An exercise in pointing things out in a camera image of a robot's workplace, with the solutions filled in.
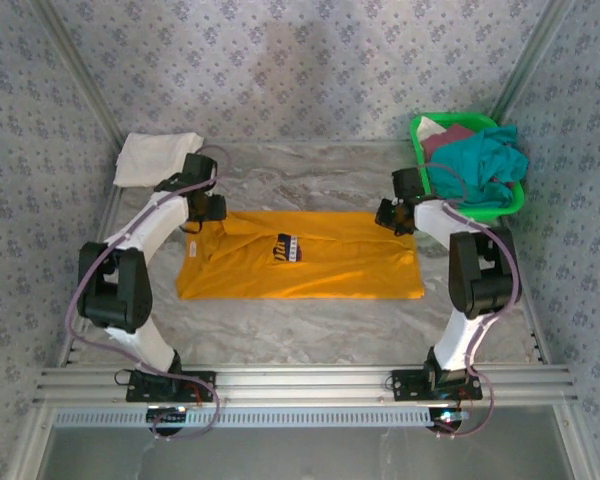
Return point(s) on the teal t-shirt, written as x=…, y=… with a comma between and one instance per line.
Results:
x=472, y=167

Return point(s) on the aluminium mounting rail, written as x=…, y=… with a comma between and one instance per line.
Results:
x=305, y=382

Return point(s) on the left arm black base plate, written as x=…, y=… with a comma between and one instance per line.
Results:
x=200, y=387

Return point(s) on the aluminium frame post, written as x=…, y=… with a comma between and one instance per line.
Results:
x=80, y=75
x=530, y=65

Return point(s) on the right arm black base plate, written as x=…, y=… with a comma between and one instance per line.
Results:
x=407, y=385

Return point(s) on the green plastic laundry basket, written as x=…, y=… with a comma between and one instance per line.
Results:
x=480, y=212

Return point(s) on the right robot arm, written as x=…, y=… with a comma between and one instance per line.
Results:
x=480, y=280

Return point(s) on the folded white t-shirt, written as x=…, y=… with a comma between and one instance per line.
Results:
x=150, y=160

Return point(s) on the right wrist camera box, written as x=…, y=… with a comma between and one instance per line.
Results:
x=409, y=182

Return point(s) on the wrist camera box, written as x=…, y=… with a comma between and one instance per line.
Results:
x=199, y=166
x=409, y=182

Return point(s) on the yellow printed t-shirt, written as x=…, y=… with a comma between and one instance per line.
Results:
x=330, y=270

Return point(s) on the maroon t-shirt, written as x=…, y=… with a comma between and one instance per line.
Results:
x=445, y=137

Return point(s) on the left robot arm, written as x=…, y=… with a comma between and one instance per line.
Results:
x=130, y=280

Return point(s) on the crumpled white cloth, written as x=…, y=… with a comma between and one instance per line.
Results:
x=426, y=129

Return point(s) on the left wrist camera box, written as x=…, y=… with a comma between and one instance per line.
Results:
x=199, y=166

